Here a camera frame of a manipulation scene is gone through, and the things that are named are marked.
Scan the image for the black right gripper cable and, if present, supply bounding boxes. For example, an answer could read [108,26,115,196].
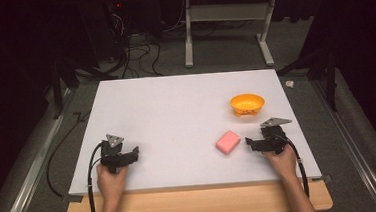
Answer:
[271,130,312,202]

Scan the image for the wooden table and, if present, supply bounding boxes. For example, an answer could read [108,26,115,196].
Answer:
[62,175,335,212]

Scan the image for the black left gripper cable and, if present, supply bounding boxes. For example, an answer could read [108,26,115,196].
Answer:
[83,141,110,212]

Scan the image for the tangle of black cables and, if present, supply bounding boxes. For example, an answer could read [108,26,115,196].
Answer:
[100,0,166,82]

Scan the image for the person's right hand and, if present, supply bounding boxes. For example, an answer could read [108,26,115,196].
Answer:
[263,143,299,183]

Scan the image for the white board sheet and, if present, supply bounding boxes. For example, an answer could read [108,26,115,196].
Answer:
[60,65,323,198]

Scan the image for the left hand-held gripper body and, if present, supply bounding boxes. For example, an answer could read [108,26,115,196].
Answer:
[98,132,133,175]

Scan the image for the aluminium rail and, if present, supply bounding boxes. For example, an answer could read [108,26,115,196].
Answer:
[309,74,376,212]
[0,88,84,212]

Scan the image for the grey corner clip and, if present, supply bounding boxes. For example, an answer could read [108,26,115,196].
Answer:
[310,174,334,186]
[61,193,84,205]

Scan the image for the white metal desk frame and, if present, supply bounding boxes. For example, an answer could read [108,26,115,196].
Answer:
[180,0,283,73]

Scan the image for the orange plastic bowl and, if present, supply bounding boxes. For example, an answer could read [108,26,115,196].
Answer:
[228,92,267,119]

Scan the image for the black metal stand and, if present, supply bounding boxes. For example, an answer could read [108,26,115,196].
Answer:
[47,53,122,122]
[273,46,342,117]

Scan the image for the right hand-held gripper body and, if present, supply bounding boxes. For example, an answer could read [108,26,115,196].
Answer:
[256,115,296,157]

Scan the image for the black floor cable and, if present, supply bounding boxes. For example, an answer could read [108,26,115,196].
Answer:
[41,110,97,199]

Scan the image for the person's left hand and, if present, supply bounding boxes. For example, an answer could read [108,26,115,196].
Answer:
[95,161,131,200]

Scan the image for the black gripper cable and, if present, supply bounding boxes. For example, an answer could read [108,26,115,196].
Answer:
[83,141,110,212]
[271,130,312,202]

